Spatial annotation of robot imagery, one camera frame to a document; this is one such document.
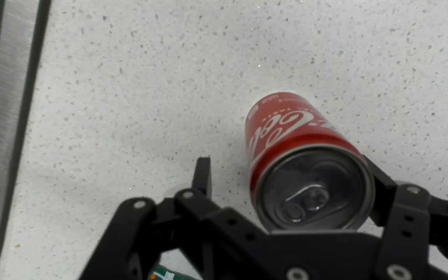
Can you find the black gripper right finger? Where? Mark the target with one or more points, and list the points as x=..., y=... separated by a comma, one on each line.
x=415, y=227

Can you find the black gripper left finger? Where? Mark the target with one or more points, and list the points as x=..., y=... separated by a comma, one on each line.
x=155, y=233

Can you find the red coca cola can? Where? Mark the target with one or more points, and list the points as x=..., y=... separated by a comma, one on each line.
x=295, y=155

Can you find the stainless steel double sink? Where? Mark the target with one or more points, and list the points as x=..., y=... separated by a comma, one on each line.
x=0, y=129

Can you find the green white sponge pack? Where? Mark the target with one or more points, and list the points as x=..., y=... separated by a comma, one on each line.
x=169, y=274

